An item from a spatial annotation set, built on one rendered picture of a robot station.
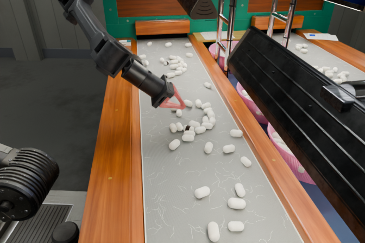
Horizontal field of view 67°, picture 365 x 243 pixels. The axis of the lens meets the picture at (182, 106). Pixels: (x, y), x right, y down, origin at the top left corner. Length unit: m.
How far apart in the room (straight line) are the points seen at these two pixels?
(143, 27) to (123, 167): 1.01
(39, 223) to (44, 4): 2.89
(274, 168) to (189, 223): 0.25
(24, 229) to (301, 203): 0.80
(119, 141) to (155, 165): 0.12
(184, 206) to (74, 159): 1.41
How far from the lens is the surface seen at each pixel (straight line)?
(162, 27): 1.57
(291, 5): 1.18
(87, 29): 0.84
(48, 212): 1.05
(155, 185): 0.68
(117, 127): 0.83
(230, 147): 0.75
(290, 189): 0.67
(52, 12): 3.60
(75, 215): 1.01
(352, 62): 1.50
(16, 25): 3.72
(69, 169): 1.91
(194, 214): 0.62
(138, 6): 1.61
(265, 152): 0.75
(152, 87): 0.73
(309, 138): 0.29
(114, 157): 0.73
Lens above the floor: 1.23
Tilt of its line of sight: 31 degrees down
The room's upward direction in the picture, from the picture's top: straight up
